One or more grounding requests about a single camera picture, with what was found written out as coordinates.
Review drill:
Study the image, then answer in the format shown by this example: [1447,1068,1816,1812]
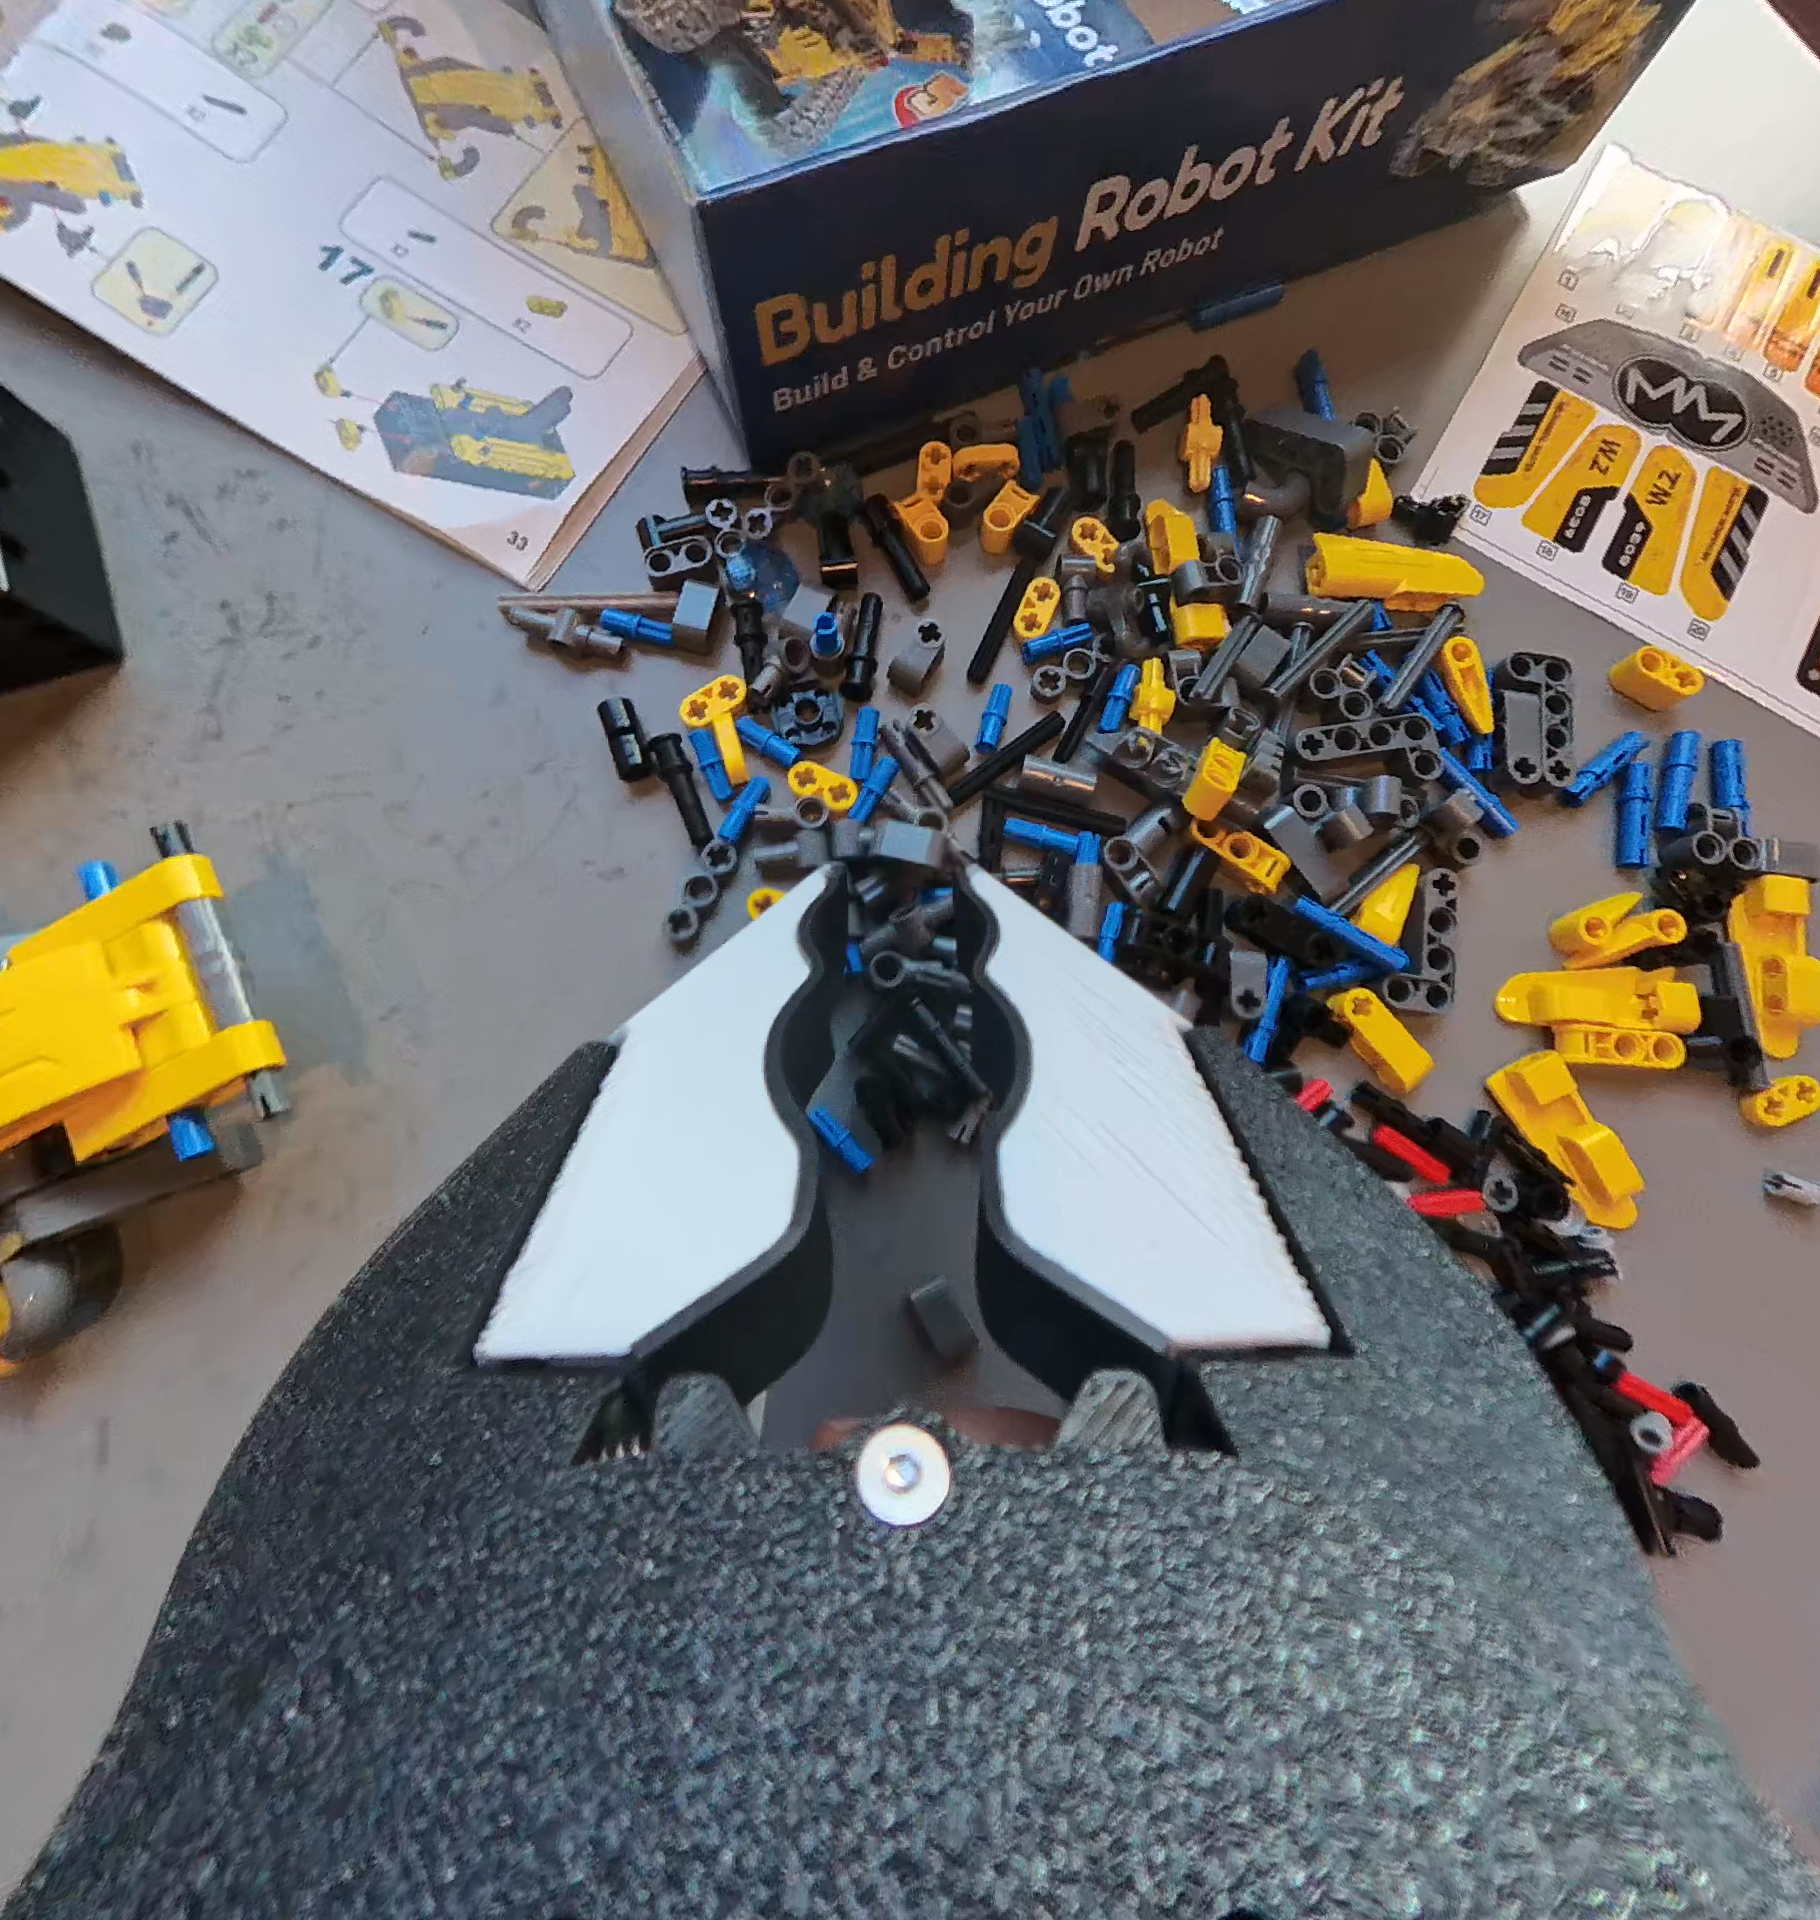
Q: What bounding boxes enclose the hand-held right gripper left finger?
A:
[472,861,854,1371]

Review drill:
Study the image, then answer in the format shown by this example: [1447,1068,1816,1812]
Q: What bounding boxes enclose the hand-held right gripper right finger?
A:
[949,865,1335,1363]

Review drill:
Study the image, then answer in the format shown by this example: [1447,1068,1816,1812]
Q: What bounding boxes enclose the pile of building pieces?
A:
[496,352,1820,1562]

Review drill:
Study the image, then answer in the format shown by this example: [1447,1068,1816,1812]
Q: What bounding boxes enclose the grey desk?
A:
[0,91,1820,1920]

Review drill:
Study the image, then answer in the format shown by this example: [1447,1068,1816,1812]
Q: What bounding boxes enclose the yellow toy vehicle assembly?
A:
[0,822,292,1378]

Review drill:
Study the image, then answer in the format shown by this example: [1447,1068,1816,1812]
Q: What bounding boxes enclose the black battery box yellow beams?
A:
[0,348,127,716]

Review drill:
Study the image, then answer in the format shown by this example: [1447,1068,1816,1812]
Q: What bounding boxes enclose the blue cardboard kit box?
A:
[534,0,1699,477]

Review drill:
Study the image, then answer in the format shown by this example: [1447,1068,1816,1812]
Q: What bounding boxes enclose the yellow grey sticker sheet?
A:
[1413,142,1820,752]

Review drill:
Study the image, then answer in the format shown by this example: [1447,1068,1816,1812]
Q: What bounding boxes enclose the instruction booklet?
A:
[0,0,708,591]

